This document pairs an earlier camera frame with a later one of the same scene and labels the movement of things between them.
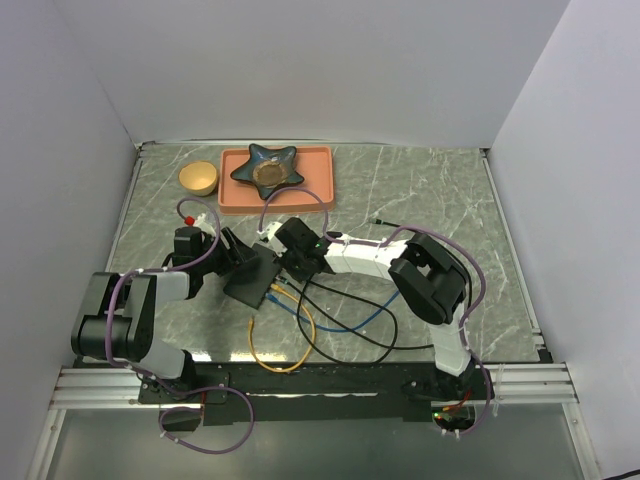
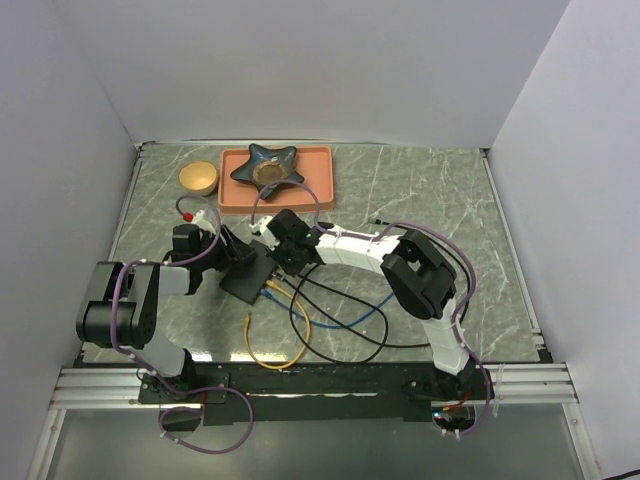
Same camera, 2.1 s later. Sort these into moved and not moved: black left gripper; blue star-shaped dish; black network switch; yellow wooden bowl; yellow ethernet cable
Moved: yellow ethernet cable
Not moved: yellow wooden bowl; blue star-shaped dish; black left gripper; black network switch
